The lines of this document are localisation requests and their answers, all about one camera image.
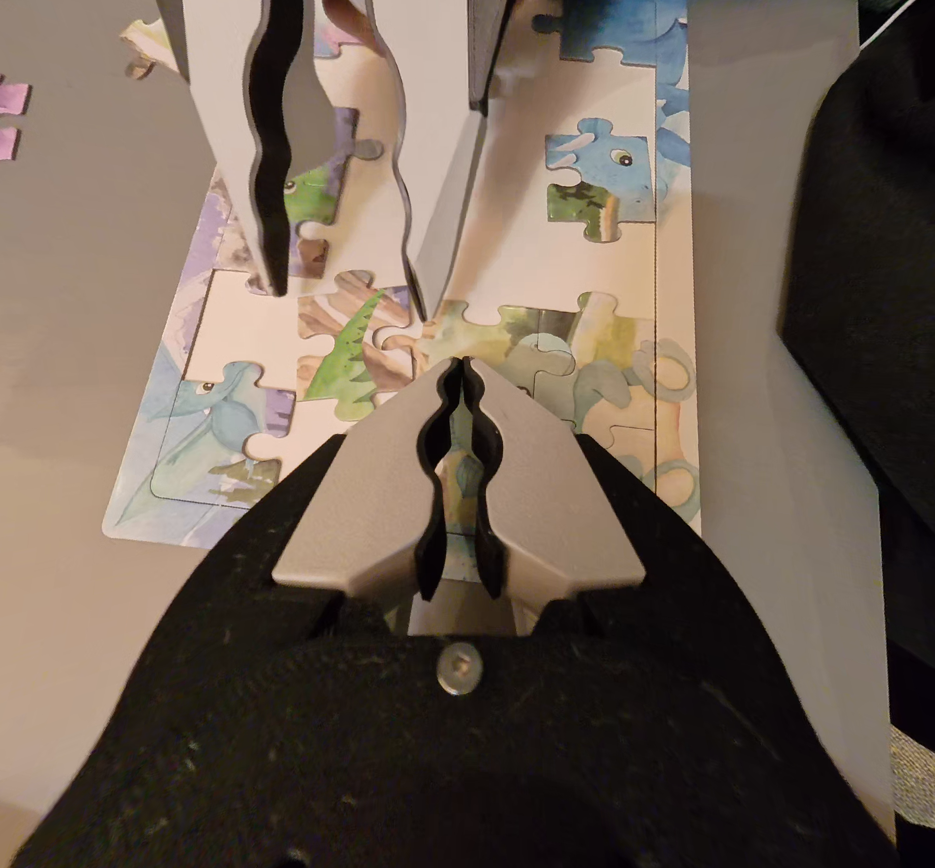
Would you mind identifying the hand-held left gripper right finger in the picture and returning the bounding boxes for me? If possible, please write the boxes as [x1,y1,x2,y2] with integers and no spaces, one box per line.
[465,355,648,602]

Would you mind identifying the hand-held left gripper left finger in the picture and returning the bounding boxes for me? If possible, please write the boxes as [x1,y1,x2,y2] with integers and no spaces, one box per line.
[272,355,464,602]

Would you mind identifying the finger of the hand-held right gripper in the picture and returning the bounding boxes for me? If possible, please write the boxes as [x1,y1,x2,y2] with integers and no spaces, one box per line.
[135,0,322,297]
[361,0,530,323]

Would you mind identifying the green tail brown puzzle piece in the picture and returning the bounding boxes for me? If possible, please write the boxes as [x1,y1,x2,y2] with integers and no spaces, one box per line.
[298,271,419,422]

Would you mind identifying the blue winged corner puzzle piece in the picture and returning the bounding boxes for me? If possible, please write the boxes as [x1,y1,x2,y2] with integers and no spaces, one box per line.
[150,363,297,507]

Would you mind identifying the dinosaur puzzle board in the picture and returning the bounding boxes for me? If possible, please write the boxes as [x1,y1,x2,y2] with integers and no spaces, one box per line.
[102,0,702,540]

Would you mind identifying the scattered loose puzzle pieces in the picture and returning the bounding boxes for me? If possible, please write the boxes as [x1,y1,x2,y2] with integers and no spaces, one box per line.
[119,17,192,80]

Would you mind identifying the blue horned head puzzle piece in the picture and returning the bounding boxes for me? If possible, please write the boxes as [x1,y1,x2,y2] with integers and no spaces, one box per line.
[546,118,671,243]

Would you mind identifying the teal yellow green puzzle piece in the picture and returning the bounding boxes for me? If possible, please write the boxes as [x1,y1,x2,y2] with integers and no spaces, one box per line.
[537,295,658,409]

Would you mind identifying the plain blue corner puzzle piece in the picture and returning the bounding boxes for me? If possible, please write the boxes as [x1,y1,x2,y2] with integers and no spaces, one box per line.
[532,0,689,67]

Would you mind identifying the purple blue yellow puzzle piece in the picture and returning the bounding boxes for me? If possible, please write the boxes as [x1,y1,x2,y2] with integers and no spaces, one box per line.
[0,75,34,162]

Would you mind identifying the grey brown green puzzle piece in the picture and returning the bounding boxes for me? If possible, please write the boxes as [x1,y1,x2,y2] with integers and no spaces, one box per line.
[288,225,330,279]

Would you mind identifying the thin white cable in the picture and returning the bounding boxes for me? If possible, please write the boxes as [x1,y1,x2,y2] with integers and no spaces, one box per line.
[858,0,935,51]

